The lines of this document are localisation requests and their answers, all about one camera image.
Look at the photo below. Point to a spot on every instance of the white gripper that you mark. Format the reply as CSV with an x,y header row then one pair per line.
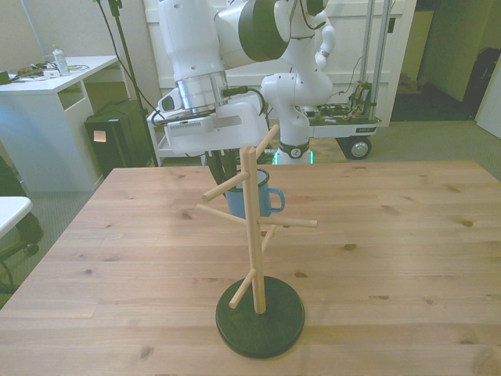
x,y
235,129

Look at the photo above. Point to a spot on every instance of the blue enamel mug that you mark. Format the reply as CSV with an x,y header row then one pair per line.
x,y
266,199

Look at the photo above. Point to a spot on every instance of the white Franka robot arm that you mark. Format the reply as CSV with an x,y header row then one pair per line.
x,y
188,39

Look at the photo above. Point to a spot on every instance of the wooden mug tree black base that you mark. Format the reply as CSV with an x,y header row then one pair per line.
x,y
258,325

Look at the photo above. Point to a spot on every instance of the black computer tower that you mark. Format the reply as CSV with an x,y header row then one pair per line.
x,y
117,149

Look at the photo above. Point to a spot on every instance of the wheeled electronics cart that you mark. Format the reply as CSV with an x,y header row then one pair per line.
x,y
352,129

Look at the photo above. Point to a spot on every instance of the black tripod stand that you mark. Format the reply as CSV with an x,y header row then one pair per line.
x,y
125,51

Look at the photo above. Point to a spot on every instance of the white desk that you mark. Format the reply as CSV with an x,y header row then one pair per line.
x,y
39,117

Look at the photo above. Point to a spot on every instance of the clear plastic bottle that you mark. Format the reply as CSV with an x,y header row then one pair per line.
x,y
62,62

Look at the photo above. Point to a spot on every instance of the small white box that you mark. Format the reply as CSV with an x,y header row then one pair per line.
x,y
50,73

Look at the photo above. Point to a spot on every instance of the cardboard box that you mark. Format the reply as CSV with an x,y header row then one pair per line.
x,y
411,84

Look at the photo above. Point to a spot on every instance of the white rounded table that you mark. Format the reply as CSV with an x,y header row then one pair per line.
x,y
11,211

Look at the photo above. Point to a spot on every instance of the white board panel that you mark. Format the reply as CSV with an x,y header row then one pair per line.
x,y
491,113

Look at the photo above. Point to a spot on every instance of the black case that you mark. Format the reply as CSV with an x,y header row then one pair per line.
x,y
485,78

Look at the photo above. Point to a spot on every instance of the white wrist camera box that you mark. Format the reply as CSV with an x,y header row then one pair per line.
x,y
192,125

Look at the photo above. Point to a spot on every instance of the aluminium frame post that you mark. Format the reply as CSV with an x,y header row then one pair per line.
x,y
383,58
367,58

